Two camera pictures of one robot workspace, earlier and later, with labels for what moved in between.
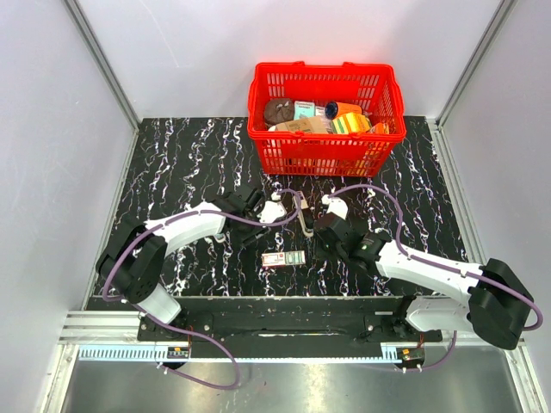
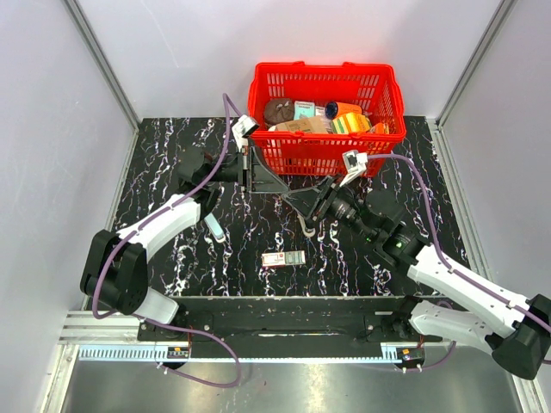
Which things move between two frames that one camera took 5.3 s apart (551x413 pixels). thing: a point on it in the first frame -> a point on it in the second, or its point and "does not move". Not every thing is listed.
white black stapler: (306, 215) does not move
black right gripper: (318, 241) -> (306, 200)
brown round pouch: (278, 110) does not move
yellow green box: (349, 123) does not move
